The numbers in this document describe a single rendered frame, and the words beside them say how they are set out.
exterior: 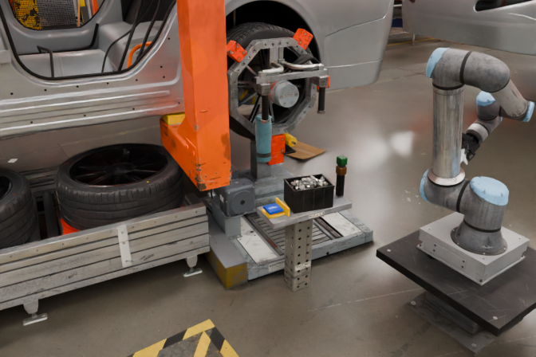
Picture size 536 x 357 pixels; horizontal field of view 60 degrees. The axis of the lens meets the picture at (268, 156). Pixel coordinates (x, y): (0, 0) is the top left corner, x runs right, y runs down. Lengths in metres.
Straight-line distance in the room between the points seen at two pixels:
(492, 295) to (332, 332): 0.68
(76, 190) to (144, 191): 0.32
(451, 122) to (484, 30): 2.72
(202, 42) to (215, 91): 0.22
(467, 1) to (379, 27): 1.63
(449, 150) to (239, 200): 1.10
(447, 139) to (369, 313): 0.90
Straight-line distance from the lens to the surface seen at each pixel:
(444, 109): 1.89
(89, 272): 2.36
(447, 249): 2.18
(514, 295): 2.16
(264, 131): 2.50
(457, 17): 4.69
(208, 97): 2.05
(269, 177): 2.96
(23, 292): 2.38
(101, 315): 2.41
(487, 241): 2.16
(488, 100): 2.32
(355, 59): 3.07
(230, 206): 2.50
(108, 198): 2.34
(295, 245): 2.24
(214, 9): 2.00
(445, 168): 2.06
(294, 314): 2.29
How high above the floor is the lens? 1.54
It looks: 23 degrees down
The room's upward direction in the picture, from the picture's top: straight up
